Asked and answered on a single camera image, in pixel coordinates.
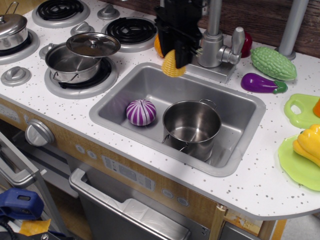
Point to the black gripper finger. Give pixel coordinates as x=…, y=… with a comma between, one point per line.
x=167, y=35
x=184, y=52

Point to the lidded steel pot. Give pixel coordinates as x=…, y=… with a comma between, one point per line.
x=13, y=28

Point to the orange toy pumpkin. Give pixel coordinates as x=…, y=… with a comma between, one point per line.
x=157, y=46

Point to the grey stove knob middle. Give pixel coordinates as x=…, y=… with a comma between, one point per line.
x=82, y=28

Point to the purple toy eggplant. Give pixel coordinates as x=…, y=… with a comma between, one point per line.
x=255, y=83

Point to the steel pot in sink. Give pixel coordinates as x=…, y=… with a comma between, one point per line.
x=190, y=126

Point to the purple striped toy onion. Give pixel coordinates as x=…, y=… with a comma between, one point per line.
x=141, y=112

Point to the light green plate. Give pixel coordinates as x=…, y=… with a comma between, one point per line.
x=299, y=169

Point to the yellow toy corn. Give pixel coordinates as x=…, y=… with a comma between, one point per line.
x=169, y=67

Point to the green toy cutting board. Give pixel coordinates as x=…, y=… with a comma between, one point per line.
x=299, y=110

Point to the back right black burner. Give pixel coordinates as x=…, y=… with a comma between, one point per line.
x=135, y=34

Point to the yellow toy bell pepper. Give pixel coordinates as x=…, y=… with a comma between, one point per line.
x=307, y=144

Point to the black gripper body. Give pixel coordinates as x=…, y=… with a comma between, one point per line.
x=183, y=15

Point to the grey post right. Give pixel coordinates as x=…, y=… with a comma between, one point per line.
x=292, y=28

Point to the grey oven dial knob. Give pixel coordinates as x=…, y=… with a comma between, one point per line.
x=38, y=134

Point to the green toy bitter melon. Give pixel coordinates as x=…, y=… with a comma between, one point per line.
x=273, y=64

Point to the red toy apple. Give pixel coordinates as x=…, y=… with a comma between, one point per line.
x=247, y=46

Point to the silver toy faucet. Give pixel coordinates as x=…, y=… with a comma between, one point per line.
x=217, y=61

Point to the grey stove knob front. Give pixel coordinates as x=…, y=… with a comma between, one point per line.
x=15, y=76

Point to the far left burner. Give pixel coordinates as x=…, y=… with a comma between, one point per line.
x=22, y=51

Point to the grey toy sink basin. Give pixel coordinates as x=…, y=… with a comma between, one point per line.
x=240, y=114

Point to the black burner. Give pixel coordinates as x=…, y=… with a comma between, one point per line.
x=135, y=34
x=55, y=14
x=105, y=78

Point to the front left black burner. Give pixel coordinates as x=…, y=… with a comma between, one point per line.
x=105, y=78

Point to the grey stove knob back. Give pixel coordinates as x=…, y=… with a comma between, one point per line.
x=108, y=13

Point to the back left black burner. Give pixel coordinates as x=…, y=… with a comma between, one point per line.
x=55, y=14

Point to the blue clamp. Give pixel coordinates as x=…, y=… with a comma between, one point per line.
x=21, y=204

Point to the steel pot lid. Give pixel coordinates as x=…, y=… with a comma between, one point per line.
x=93, y=44

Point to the silver oven door handle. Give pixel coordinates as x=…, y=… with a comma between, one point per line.
x=17, y=169

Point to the steel pot on burner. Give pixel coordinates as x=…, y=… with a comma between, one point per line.
x=68, y=67

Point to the silver dishwasher door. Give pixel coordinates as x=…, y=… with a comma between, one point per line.
x=117, y=212

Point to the grey stove knob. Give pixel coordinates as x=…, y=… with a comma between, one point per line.
x=82, y=28
x=15, y=76
x=108, y=13

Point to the orange toy piece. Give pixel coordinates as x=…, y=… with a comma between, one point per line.
x=316, y=108

